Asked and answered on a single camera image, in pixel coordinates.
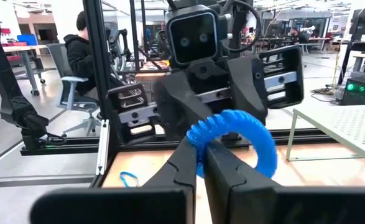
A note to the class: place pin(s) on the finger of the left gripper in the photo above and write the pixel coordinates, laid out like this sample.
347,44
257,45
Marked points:
176,105
247,87

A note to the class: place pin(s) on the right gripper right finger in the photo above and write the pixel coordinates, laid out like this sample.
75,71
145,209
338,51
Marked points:
225,177

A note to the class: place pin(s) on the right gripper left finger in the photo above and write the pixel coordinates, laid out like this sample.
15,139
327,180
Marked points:
182,168

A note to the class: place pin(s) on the blue spiral coil band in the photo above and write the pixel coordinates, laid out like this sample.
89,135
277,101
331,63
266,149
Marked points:
256,130

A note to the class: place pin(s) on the grey office chair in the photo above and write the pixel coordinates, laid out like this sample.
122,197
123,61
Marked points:
76,102

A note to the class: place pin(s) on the light wooden desk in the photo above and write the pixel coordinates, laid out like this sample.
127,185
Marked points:
23,48

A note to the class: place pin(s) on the thin blue rubber band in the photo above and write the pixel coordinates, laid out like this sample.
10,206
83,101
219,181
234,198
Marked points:
127,173

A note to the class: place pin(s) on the person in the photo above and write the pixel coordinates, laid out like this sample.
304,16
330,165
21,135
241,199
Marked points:
79,59
298,36

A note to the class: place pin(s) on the pale green perforated shelf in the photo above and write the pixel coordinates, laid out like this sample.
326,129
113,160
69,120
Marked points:
350,127

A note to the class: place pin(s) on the black computer with green lights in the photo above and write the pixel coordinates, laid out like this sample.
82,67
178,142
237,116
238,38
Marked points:
362,93

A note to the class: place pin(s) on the blue box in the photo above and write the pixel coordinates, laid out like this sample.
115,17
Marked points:
26,39

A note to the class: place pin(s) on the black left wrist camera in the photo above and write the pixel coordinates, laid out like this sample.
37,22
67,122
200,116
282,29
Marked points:
193,37

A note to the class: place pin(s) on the silver aluminium bracket bar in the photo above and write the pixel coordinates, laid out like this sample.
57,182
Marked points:
103,146

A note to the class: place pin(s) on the black aluminium table frame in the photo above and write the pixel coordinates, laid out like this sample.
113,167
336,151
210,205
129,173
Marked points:
98,62

